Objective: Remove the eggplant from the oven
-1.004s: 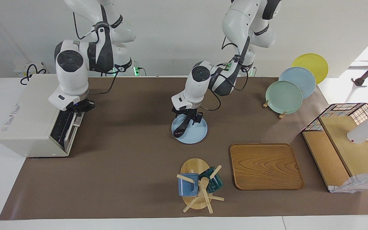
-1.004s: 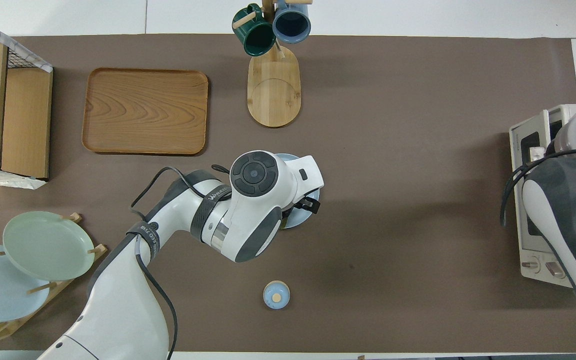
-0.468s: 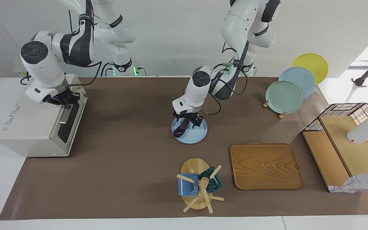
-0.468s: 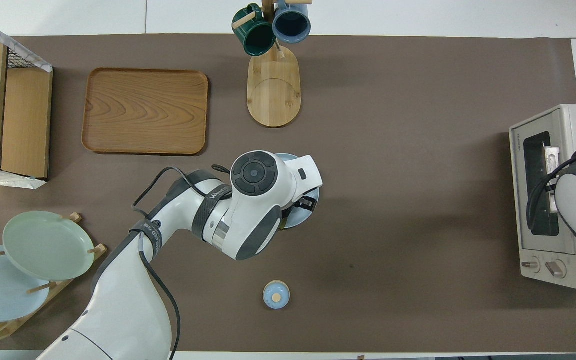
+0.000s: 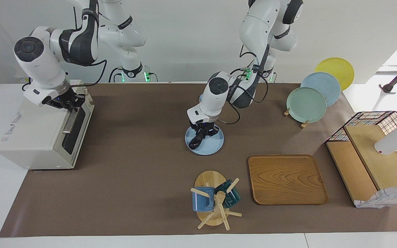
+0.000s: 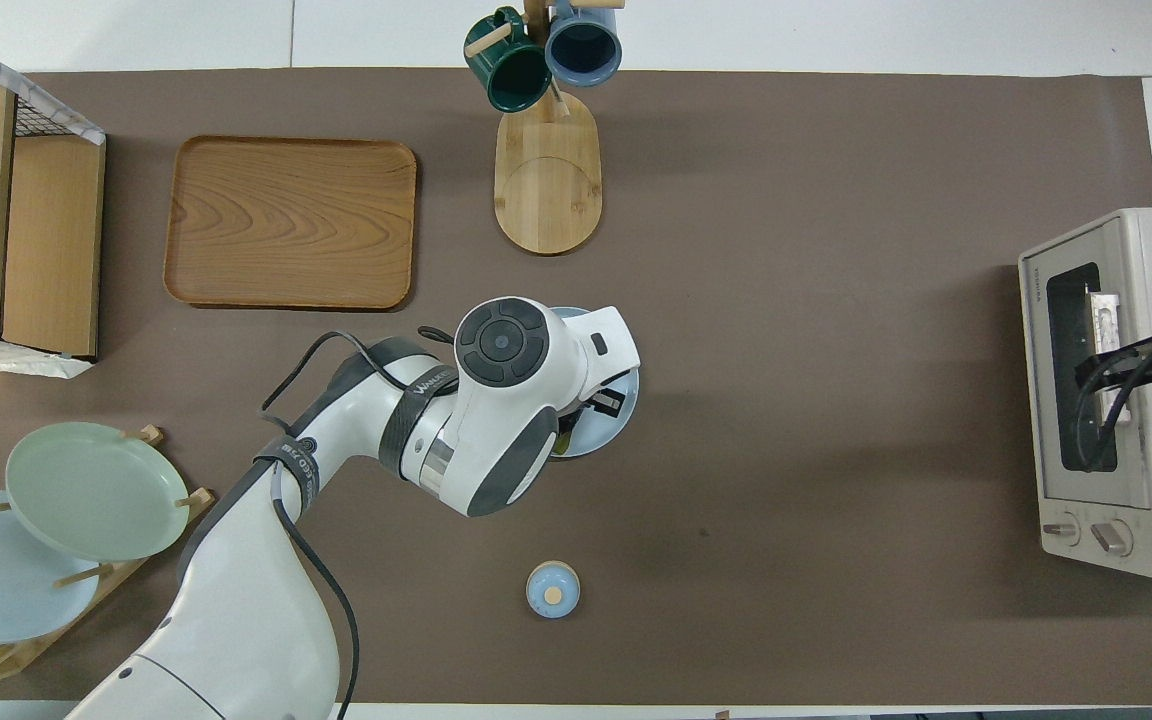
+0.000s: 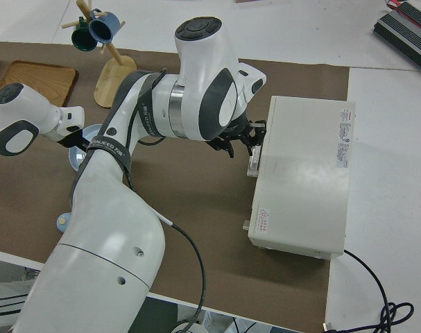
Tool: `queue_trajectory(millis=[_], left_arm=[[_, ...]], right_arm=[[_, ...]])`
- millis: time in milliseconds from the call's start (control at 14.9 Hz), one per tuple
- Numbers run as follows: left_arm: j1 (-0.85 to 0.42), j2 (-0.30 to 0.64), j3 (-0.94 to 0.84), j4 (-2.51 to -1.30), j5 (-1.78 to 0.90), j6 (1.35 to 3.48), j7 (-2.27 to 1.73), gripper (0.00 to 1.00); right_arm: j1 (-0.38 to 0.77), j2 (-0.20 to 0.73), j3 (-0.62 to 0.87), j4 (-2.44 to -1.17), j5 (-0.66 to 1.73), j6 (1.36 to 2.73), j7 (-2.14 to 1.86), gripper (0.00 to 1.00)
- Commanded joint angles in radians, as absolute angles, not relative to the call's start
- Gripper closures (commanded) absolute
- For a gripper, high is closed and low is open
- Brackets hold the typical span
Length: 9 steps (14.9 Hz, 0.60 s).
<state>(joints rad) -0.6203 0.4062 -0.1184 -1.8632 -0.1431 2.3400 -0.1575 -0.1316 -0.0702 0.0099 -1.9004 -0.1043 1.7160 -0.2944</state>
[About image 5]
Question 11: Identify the dark purple eggplant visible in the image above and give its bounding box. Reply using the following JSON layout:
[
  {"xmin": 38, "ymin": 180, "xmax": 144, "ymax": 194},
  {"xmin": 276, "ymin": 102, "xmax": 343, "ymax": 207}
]
[{"xmin": 189, "ymin": 130, "xmax": 208, "ymax": 149}]

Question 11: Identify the light blue plate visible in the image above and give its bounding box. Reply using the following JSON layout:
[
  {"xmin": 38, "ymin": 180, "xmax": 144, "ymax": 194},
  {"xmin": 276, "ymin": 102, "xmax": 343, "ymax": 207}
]
[{"xmin": 185, "ymin": 121, "xmax": 225, "ymax": 156}]

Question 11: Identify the glass oven door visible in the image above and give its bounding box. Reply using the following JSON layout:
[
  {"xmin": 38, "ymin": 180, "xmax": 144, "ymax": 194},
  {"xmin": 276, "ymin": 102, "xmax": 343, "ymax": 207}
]
[{"xmin": 61, "ymin": 102, "xmax": 94, "ymax": 165}]

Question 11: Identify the white toaster oven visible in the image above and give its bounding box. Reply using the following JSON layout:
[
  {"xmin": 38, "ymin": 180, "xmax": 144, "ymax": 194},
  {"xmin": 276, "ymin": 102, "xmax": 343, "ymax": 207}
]
[{"xmin": 0, "ymin": 80, "xmax": 95, "ymax": 170}]

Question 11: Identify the wooden mug tree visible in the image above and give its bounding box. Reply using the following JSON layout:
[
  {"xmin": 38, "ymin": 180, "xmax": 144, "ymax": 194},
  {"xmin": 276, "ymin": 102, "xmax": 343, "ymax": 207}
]
[{"xmin": 190, "ymin": 170, "xmax": 242, "ymax": 230}]

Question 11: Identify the brown table mat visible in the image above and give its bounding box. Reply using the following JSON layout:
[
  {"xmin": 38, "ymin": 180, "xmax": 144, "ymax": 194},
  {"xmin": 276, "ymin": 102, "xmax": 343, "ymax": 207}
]
[{"xmin": 0, "ymin": 83, "xmax": 397, "ymax": 238}]

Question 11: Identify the dark teal mug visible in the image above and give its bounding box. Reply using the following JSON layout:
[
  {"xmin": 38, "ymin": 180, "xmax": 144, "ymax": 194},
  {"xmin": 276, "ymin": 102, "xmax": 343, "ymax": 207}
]
[{"xmin": 214, "ymin": 179, "xmax": 241, "ymax": 208}]

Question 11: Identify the blue mug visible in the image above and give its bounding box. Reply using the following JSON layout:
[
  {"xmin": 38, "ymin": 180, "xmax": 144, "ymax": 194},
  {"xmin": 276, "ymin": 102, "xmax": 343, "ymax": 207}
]
[{"xmin": 192, "ymin": 187, "xmax": 215, "ymax": 212}]

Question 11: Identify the wooden plate rack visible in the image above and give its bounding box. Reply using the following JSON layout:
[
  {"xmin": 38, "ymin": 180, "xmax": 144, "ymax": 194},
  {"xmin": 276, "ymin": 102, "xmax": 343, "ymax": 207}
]
[{"xmin": 284, "ymin": 107, "xmax": 309, "ymax": 128}]

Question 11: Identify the wooden serving tray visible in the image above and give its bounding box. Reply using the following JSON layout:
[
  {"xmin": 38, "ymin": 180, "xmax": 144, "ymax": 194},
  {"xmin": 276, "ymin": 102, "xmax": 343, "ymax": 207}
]
[{"xmin": 248, "ymin": 154, "xmax": 329, "ymax": 206}]

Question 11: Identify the mint green plate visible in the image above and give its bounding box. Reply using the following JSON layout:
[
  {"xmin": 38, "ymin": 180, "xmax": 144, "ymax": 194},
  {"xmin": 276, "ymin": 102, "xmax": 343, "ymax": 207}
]
[{"xmin": 286, "ymin": 87, "xmax": 327, "ymax": 123}]

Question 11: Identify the pale blue racked plate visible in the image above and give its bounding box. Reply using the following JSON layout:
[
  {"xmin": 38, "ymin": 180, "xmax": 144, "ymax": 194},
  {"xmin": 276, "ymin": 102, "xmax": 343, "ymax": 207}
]
[{"xmin": 301, "ymin": 72, "xmax": 341, "ymax": 107}]

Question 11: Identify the yellow plate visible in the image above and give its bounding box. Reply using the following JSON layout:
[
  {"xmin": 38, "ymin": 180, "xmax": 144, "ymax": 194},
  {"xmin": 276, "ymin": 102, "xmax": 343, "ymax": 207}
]
[{"xmin": 315, "ymin": 58, "xmax": 355, "ymax": 91}]

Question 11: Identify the wooden shelf box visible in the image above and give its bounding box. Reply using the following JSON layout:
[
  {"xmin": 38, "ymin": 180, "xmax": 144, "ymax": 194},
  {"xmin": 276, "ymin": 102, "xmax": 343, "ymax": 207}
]
[{"xmin": 326, "ymin": 125, "xmax": 397, "ymax": 207}]

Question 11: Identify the white cup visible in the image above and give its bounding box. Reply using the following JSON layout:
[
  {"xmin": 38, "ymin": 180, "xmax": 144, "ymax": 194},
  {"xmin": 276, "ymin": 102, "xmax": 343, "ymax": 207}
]
[{"xmin": 374, "ymin": 118, "xmax": 397, "ymax": 155}]

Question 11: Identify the white patterned cloth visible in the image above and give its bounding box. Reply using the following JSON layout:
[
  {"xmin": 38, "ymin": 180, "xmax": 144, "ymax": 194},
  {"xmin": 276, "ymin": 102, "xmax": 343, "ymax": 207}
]
[{"xmin": 355, "ymin": 185, "xmax": 397, "ymax": 208}]

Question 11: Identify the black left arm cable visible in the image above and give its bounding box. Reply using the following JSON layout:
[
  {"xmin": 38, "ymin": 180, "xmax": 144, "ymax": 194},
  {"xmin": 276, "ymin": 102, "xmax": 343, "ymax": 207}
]
[{"xmin": 218, "ymin": 52, "xmax": 269, "ymax": 125}]

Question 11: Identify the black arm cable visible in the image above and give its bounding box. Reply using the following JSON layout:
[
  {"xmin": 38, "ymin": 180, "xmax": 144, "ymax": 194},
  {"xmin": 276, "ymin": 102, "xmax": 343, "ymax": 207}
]
[
  {"xmin": 218, "ymin": 52, "xmax": 269, "ymax": 125},
  {"xmin": 70, "ymin": 59, "xmax": 108, "ymax": 87}
]

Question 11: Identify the black base cable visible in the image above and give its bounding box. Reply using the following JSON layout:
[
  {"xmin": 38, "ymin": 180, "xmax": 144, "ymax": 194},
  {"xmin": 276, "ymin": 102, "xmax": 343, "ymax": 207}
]
[{"xmin": 108, "ymin": 66, "xmax": 123, "ymax": 83}]

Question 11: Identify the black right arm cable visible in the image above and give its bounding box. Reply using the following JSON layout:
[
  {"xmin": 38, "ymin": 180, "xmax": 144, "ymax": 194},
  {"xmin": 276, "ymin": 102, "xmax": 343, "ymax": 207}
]
[{"xmin": 70, "ymin": 59, "xmax": 108, "ymax": 87}]

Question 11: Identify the black wire basket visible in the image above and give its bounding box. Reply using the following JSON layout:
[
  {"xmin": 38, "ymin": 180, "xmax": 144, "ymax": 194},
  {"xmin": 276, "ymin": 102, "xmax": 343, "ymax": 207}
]
[{"xmin": 325, "ymin": 111, "xmax": 397, "ymax": 183}]

